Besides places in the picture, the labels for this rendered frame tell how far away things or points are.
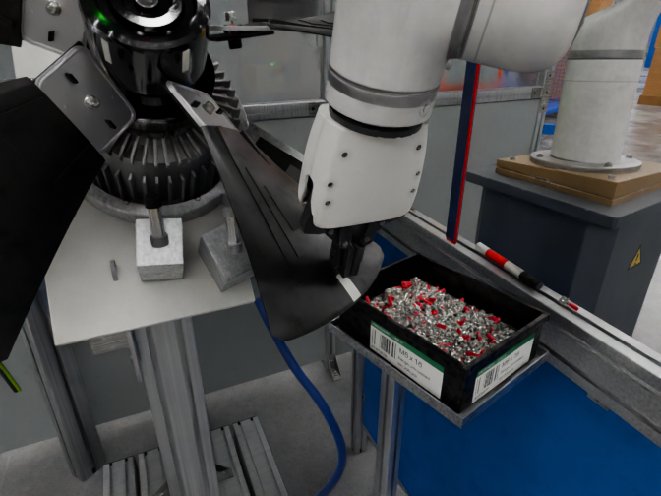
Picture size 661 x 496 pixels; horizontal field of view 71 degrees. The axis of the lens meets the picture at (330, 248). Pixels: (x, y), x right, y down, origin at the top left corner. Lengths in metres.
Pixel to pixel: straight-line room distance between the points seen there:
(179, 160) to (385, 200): 0.29
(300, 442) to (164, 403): 0.77
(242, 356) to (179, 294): 1.00
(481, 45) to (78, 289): 0.56
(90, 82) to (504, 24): 0.39
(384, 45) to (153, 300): 0.48
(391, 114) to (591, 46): 0.66
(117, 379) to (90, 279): 0.96
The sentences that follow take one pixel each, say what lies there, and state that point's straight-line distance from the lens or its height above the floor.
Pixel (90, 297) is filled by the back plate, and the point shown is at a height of 0.88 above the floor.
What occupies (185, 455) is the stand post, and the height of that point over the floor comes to 0.48.
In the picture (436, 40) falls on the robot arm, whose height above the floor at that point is 1.19.
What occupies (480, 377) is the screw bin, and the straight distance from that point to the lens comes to 0.55.
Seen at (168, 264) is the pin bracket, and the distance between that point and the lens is 0.60.
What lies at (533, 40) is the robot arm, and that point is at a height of 1.19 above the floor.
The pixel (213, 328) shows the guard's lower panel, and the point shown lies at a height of 0.31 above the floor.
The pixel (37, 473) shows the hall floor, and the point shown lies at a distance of 1.75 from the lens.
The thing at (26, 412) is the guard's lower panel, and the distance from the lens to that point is 1.69.
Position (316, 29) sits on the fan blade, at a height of 1.19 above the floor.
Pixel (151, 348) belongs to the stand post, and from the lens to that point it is 0.82.
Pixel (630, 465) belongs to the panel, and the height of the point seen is 0.72.
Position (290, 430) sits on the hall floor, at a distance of 1.63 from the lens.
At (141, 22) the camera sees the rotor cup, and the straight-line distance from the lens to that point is 0.51.
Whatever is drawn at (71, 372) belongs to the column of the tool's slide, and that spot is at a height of 0.37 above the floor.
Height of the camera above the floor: 1.20
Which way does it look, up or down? 26 degrees down
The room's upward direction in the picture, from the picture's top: straight up
